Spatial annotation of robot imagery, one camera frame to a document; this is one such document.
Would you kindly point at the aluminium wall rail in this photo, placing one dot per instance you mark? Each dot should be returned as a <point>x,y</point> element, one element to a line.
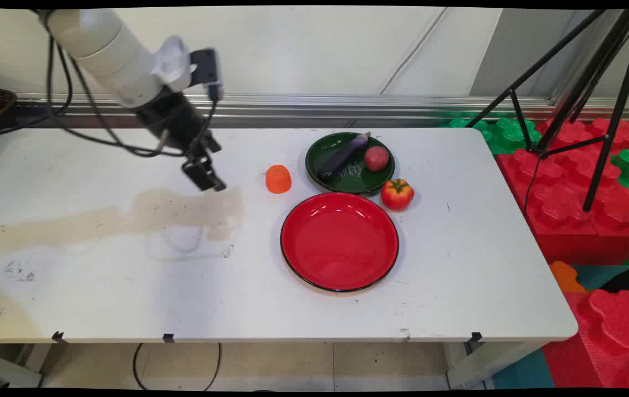
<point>347,106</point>

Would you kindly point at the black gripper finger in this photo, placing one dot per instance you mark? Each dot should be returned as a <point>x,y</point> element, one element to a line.
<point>210,144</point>
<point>204,175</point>

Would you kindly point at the red round toy fruit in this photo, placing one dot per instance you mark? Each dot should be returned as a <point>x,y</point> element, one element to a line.
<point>376,158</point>

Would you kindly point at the teal foam mat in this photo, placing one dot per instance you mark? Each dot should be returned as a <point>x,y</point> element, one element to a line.
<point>523,372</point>

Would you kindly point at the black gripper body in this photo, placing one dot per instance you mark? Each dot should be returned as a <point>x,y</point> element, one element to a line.
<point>173,121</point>

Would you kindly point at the grey table leg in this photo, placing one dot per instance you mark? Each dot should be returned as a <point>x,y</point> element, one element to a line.
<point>485,364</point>

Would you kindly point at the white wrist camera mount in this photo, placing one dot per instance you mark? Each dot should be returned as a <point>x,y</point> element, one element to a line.
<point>172,62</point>

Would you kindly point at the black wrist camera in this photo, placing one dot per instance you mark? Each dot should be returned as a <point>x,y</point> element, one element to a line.
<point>208,71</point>

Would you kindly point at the red toy tomato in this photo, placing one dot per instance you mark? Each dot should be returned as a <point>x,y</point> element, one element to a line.
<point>397,194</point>

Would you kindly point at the black table edge clip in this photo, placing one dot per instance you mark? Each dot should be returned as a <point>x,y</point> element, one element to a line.
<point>168,337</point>
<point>475,339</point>
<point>59,337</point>

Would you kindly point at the red plate with black rim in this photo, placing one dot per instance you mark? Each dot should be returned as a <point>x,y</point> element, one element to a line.
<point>339,241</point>

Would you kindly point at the orange foam piece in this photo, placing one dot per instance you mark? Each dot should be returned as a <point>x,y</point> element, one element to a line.
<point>566,277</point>

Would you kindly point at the large red foam block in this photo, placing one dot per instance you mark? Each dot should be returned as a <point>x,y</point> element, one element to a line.
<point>568,204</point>

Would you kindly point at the purple toy eggplant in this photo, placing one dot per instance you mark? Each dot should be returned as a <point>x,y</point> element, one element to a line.
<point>342,155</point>

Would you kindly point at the dark green plate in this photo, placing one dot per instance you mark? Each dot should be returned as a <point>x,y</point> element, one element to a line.
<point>350,173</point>

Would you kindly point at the black tripod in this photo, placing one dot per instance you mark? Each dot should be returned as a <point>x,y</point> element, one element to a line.
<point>595,82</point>

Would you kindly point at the orange toy fruit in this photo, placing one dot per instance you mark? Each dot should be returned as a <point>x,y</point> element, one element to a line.
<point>278,179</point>

